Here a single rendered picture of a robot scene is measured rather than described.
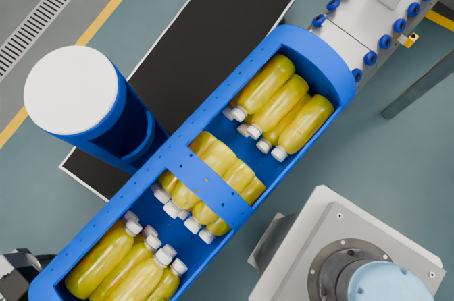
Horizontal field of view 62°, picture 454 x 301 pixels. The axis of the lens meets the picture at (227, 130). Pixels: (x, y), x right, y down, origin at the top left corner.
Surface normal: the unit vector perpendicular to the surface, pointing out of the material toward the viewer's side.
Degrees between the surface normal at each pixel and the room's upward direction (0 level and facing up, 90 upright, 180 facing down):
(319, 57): 10
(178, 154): 29
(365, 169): 0
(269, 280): 0
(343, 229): 1
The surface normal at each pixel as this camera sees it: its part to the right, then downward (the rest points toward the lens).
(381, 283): -0.11, -0.38
